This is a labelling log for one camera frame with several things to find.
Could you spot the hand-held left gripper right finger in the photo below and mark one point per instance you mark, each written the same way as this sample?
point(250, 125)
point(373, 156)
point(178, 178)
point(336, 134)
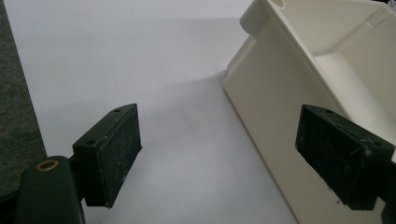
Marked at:
point(339, 155)

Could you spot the white plastic storage box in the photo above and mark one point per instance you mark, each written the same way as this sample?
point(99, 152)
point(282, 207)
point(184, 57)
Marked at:
point(280, 109)

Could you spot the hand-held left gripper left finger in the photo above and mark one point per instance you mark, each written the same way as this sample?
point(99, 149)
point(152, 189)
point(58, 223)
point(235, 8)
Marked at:
point(106, 155)

